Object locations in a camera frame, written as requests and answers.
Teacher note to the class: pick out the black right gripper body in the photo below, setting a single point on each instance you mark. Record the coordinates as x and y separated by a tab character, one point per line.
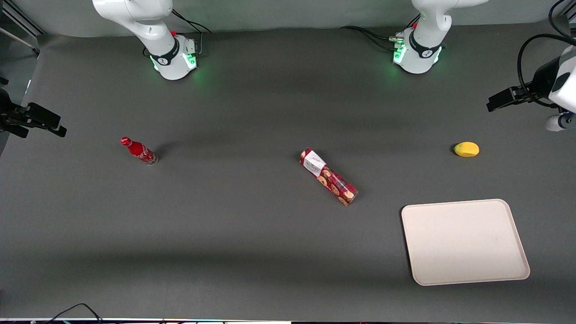
9	112

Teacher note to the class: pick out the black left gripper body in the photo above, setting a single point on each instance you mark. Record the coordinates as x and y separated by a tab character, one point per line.
538	82

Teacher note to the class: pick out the red cookie box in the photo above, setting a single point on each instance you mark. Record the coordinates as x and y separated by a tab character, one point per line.
328	176

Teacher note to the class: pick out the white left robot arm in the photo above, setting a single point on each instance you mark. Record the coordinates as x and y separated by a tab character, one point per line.
420	60

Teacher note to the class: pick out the beige plastic tray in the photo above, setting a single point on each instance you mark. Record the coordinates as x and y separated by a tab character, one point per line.
463	242

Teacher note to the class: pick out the yellow lemon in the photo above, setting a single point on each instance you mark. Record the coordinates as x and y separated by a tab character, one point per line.
466	149

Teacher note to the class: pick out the red cola bottle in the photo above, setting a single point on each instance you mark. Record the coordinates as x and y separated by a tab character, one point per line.
139	151

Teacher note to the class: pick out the aluminium frame rail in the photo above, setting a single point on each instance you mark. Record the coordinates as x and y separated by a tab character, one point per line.
20	20

